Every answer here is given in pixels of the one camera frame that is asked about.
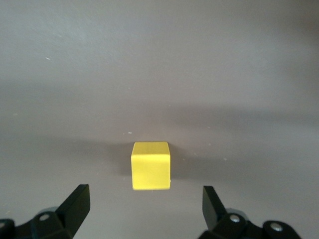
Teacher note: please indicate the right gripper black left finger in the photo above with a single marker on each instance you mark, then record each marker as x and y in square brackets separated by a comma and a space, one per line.
[72, 211]

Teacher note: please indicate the yellow cube block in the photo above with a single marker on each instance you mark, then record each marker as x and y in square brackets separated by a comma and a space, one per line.
[150, 169]

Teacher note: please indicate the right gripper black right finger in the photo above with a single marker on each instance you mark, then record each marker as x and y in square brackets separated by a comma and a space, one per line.
[211, 211]

